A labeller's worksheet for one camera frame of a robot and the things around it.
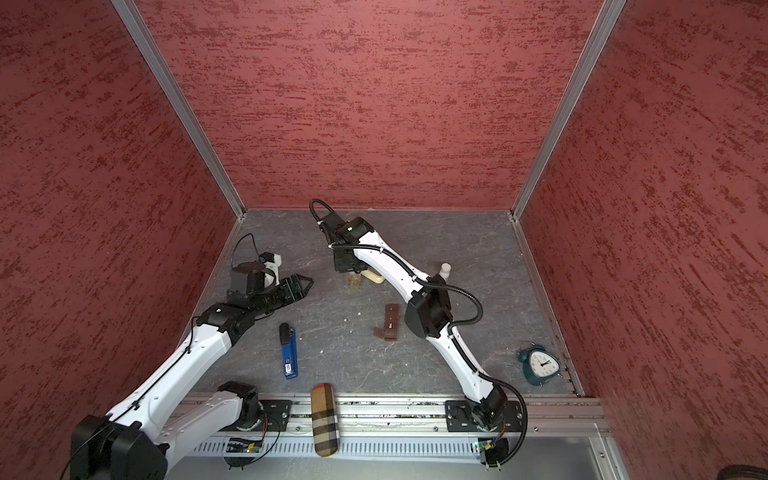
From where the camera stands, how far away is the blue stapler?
0.81m

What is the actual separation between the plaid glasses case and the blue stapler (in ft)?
0.26

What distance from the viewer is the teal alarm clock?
79 centimetres
